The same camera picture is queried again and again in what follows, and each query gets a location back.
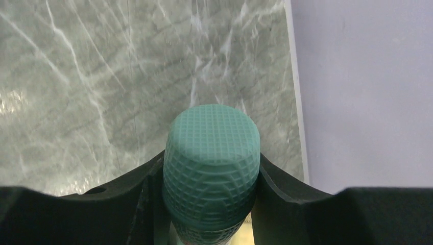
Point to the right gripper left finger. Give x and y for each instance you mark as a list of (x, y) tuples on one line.
[(126, 210)]

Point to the green microphone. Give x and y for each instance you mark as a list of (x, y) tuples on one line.
[(210, 170)]

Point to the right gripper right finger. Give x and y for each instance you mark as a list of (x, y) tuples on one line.
[(288, 211)]

